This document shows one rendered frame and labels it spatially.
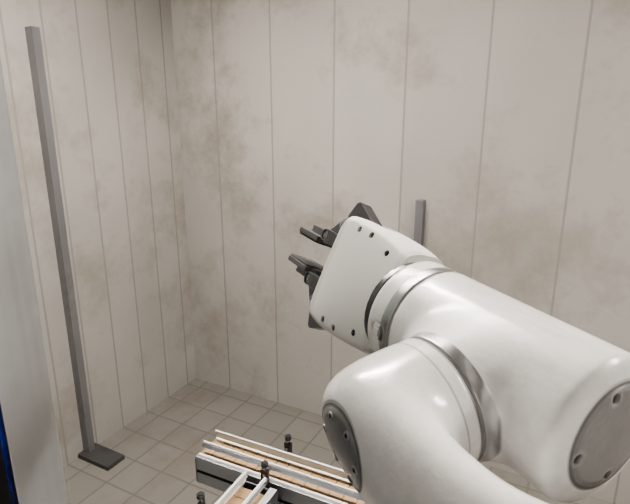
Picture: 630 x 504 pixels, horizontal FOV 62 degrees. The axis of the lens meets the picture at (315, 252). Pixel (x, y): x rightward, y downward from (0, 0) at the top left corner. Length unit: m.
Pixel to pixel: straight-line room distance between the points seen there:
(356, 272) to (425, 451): 0.20
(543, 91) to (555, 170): 0.36
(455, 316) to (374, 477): 0.11
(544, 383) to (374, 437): 0.09
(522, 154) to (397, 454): 2.48
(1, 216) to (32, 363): 0.17
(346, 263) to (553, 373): 0.21
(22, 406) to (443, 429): 0.51
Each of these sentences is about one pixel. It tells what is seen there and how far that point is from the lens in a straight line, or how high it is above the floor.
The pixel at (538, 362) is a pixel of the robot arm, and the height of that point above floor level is 1.82.
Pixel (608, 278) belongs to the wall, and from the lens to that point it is 2.77.
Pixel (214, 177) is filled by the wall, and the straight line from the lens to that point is 3.44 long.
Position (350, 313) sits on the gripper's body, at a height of 1.79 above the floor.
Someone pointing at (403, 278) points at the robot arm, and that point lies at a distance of 0.36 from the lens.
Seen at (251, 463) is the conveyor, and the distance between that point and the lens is 1.63.
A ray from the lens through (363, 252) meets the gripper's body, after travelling 0.42.
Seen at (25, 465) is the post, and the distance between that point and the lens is 0.71.
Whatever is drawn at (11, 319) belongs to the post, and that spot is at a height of 1.73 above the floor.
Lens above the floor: 1.94
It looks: 16 degrees down
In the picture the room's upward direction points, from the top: straight up
